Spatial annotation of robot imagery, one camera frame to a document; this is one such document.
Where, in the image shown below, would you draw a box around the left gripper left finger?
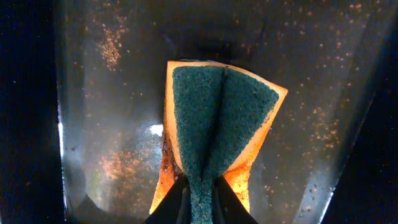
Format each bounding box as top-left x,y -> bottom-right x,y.
143,175 -> 190,224

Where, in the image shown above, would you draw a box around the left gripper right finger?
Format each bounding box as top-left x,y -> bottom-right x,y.
213,176 -> 258,224

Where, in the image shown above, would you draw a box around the orange green sponge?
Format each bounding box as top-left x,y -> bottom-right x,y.
149,61 -> 288,223

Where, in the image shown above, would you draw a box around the rectangular black tray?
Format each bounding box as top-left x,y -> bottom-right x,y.
1,1 -> 397,223

